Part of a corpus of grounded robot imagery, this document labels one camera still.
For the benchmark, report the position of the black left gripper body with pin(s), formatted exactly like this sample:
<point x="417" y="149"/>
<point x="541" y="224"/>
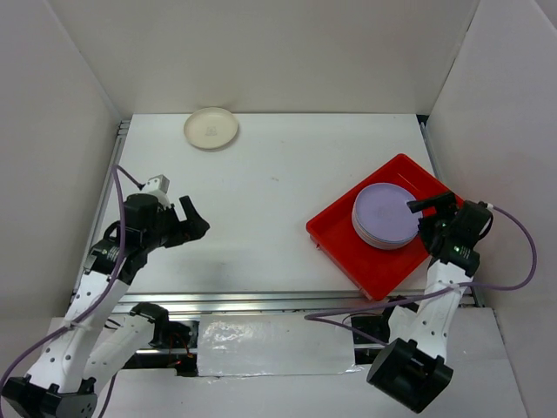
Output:
<point x="167" y="229"/>

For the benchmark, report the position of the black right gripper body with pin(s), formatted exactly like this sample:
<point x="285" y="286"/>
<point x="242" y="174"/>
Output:
<point x="433" y="225"/>

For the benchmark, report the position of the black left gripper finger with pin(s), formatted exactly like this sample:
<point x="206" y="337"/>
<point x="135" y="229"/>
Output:
<point x="194" y="229"/>
<point x="191" y="213"/>

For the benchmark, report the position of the purple plate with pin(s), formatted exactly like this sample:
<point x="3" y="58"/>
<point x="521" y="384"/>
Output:
<point x="381" y="217"/>

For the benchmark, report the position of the cream plate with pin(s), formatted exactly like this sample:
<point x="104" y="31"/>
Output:
<point x="211" y="128"/>

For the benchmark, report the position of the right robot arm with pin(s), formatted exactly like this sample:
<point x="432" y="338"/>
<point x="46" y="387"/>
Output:
<point x="412" y="368"/>

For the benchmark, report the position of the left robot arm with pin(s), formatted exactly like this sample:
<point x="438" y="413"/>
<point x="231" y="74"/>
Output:
<point x="74" y="367"/>

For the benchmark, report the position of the red plastic bin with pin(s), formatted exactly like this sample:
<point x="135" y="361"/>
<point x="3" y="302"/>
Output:
<point x="375" y="272"/>

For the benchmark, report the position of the white tape patch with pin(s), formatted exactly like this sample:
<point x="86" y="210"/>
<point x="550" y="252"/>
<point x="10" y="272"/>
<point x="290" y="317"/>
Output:
<point x="275" y="344"/>

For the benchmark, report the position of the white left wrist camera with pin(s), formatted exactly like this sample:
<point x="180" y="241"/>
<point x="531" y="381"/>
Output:
<point x="158" y="187"/>

